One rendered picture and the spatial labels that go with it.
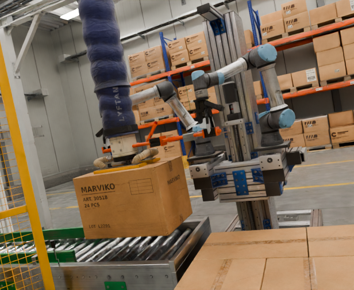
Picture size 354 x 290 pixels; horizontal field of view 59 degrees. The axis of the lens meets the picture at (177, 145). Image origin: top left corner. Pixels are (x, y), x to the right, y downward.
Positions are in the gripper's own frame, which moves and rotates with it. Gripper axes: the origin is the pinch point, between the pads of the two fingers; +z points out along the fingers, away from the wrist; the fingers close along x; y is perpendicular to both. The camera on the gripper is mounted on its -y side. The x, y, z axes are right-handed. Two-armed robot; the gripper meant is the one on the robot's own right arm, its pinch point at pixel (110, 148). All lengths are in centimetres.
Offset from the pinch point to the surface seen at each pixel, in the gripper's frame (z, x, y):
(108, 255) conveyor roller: 68, -38, 9
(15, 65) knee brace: -132, 126, -217
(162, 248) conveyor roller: 68, -29, 45
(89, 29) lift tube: -75, -37, 30
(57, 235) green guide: 63, -9, -63
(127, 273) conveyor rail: 67, -61, 39
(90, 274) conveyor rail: 67, -62, 14
